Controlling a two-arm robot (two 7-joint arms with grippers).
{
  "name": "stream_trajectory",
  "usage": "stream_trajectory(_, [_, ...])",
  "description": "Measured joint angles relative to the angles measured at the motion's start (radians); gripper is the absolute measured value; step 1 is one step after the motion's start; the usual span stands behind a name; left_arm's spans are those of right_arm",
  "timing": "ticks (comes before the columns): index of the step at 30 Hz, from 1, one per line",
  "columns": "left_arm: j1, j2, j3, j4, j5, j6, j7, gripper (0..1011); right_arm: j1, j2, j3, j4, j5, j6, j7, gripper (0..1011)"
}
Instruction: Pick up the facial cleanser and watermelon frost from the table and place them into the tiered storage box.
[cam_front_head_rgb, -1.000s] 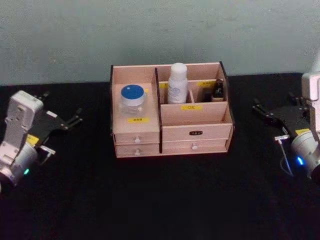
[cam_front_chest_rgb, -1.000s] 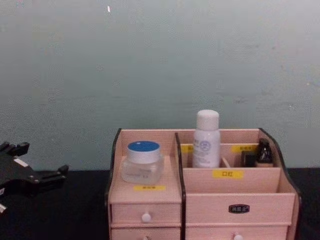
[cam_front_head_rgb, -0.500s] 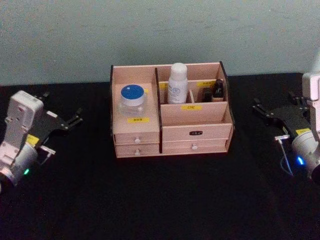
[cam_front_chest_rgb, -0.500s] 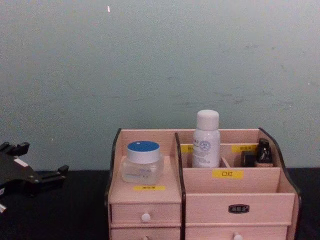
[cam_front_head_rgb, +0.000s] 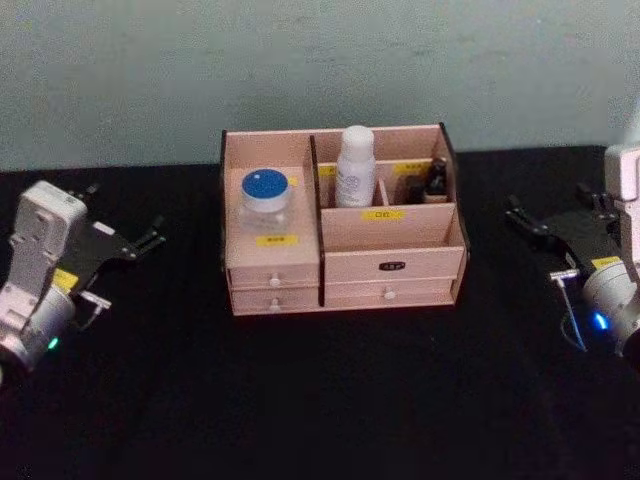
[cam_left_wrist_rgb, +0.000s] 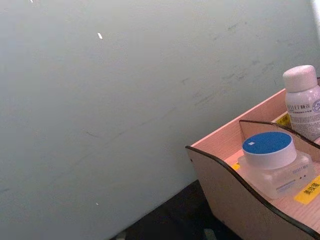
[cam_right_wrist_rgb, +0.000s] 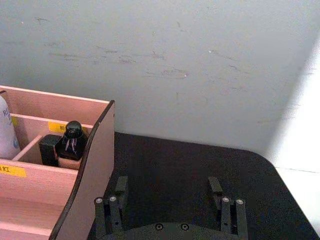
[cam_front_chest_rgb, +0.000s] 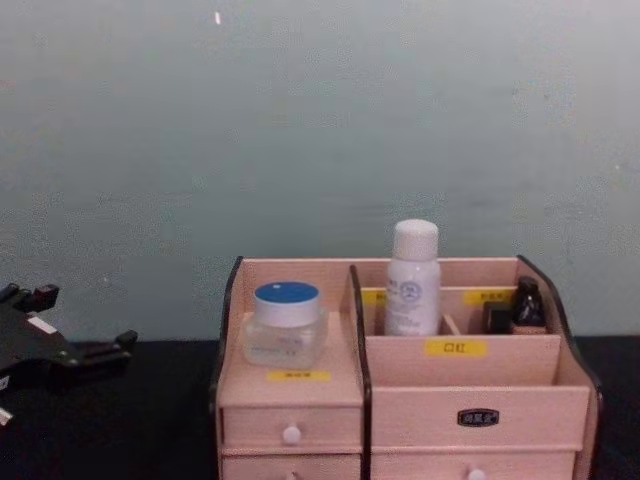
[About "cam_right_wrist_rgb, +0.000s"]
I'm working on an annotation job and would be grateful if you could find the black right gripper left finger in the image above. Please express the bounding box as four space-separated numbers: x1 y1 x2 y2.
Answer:
94 175 129 236

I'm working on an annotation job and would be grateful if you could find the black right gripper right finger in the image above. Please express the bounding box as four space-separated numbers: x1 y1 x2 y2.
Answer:
207 176 249 238

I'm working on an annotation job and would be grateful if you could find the pink wooden organizer rack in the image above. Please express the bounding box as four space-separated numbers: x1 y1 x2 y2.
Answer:
0 85 116 240

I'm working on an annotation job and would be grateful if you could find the black table cloth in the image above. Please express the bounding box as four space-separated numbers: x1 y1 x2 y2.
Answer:
86 131 320 240

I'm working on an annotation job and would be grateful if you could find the black glass bottle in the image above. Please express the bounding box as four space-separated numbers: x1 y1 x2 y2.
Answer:
54 120 89 162

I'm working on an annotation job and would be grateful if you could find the black square box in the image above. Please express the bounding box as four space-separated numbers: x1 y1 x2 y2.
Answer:
38 134 63 167

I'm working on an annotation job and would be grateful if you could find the white plastic bottle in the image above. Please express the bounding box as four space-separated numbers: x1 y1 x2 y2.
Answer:
0 93 21 160

